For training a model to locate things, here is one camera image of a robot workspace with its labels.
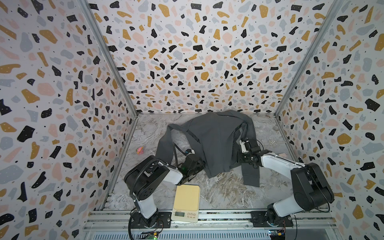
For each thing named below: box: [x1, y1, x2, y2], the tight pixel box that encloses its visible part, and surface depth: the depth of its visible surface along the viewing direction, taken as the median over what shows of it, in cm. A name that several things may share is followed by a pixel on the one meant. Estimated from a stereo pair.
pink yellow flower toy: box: [136, 146, 144, 155], surface depth 97 cm
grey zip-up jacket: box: [156, 110, 260, 187], surface depth 100 cm
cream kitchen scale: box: [171, 184, 201, 223], surface depth 79 cm
